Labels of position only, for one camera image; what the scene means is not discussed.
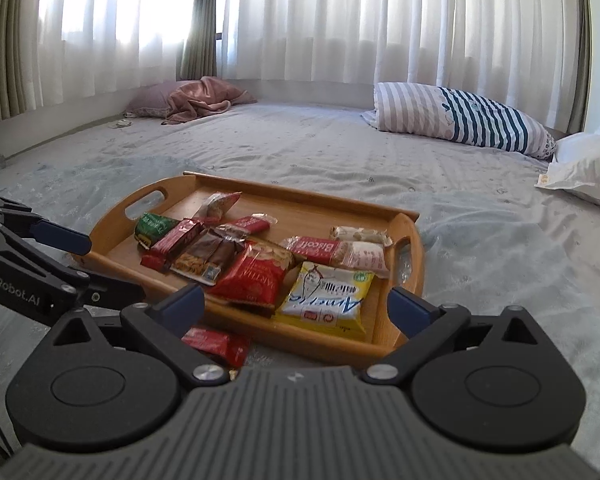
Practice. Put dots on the green snack packet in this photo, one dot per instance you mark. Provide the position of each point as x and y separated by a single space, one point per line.
152 227

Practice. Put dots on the pink and white snack packet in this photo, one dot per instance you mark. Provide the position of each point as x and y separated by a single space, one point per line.
365 256

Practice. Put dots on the yellow snack bag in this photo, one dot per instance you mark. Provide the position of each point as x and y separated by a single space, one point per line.
325 297

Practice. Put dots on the small red snack packet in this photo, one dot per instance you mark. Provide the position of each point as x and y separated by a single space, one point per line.
247 224

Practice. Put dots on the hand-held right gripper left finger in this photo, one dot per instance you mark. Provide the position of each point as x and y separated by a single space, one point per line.
185 307

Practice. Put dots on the small silver object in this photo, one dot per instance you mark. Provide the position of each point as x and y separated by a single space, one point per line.
121 123

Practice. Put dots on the purple pillow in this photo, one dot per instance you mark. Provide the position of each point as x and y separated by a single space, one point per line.
150 100

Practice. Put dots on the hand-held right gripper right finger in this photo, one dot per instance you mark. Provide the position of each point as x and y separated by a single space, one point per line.
407 310

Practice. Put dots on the grey patterned bed sheet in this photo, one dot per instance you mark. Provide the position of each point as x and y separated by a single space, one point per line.
305 135

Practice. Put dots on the clear nut packet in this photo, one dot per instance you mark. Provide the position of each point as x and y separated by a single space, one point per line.
219 205

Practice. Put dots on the crinkled red snack packet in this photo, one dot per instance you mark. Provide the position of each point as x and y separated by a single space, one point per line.
217 342

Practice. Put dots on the long red snack bar packet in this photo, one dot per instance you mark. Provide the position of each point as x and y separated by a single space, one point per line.
177 240

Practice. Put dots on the brown cracker packet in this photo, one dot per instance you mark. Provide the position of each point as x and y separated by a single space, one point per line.
207 257

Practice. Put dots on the pink cloth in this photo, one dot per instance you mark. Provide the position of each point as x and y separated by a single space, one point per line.
205 97

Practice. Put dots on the white sheer curtain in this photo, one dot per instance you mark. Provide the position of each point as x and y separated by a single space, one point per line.
380 20
115 20

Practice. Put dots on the red biscuit packet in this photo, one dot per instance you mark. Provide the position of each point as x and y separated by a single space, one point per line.
312 247

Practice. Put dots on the green curtain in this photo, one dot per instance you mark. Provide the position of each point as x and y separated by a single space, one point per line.
582 50
5 40
202 25

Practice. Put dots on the white pillow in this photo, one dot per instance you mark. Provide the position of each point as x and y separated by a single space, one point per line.
585 165

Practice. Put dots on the large red snack bag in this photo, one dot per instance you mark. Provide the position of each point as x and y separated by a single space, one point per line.
252 275

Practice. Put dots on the striped pillow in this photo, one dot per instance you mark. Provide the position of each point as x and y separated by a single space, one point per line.
430 110

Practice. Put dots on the beige nougat packet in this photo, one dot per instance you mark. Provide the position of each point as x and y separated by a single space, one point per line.
360 233

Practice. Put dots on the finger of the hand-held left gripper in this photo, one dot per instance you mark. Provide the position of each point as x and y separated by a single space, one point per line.
110 290
62 237

